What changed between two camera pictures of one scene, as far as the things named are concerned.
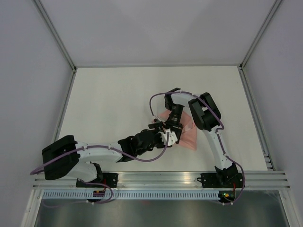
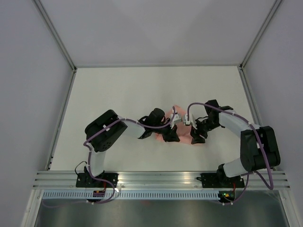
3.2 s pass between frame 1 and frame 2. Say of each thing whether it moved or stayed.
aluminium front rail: stayed
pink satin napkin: stayed
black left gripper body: moved
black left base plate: stayed
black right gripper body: moved
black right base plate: stayed
